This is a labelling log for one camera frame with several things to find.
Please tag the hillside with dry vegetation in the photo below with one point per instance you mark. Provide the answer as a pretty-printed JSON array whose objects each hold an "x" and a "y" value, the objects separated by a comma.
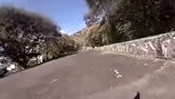
[{"x": 79, "y": 36}]

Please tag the grey asphalt road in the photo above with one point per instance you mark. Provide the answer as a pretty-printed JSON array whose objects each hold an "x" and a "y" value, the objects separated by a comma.
[{"x": 83, "y": 76}]

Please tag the row of trees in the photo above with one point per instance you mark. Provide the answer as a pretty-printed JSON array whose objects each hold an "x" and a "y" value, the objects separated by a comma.
[
  {"x": 12, "y": 37},
  {"x": 142, "y": 6}
]

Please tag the white building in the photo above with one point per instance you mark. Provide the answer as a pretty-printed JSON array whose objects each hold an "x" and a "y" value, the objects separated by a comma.
[{"x": 2, "y": 68}]

